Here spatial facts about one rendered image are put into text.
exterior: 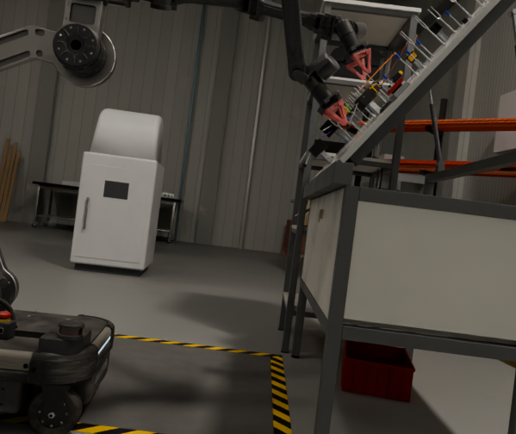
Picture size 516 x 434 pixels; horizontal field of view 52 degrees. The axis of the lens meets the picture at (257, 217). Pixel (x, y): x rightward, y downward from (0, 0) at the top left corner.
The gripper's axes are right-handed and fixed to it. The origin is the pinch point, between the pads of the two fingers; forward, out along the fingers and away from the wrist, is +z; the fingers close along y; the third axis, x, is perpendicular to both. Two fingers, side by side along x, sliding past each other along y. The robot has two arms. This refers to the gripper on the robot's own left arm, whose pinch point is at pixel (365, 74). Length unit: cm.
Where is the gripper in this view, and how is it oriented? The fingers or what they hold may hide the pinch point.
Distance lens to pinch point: 190.9
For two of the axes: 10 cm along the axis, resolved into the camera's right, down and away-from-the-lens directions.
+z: 4.0, 9.1, -0.8
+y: -0.9, 1.3, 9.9
